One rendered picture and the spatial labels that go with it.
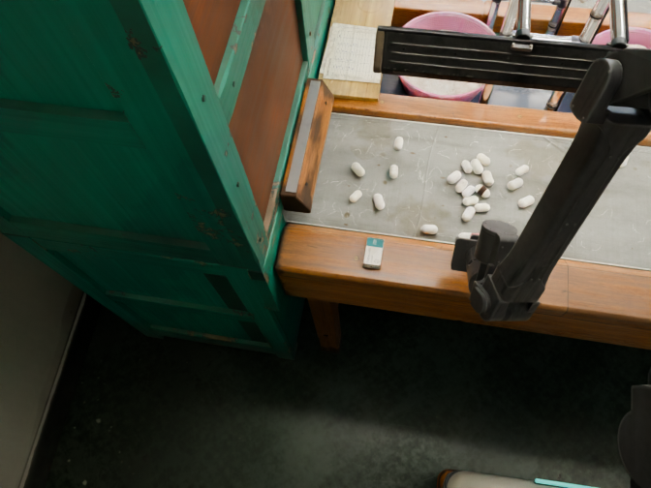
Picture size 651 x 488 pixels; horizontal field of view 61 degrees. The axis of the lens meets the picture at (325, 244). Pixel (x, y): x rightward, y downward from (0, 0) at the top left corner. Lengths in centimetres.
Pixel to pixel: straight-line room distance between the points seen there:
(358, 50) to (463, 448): 120
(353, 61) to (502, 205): 49
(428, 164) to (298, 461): 101
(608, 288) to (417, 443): 86
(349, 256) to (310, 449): 84
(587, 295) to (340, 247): 49
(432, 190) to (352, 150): 21
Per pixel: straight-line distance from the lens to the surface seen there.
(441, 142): 132
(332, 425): 183
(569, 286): 119
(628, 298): 123
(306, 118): 120
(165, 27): 58
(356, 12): 152
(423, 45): 100
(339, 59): 141
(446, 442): 185
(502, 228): 93
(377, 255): 112
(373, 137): 131
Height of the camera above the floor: 182
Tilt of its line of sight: 66 degrees down
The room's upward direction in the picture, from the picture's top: 8 degrees counter-clockwise
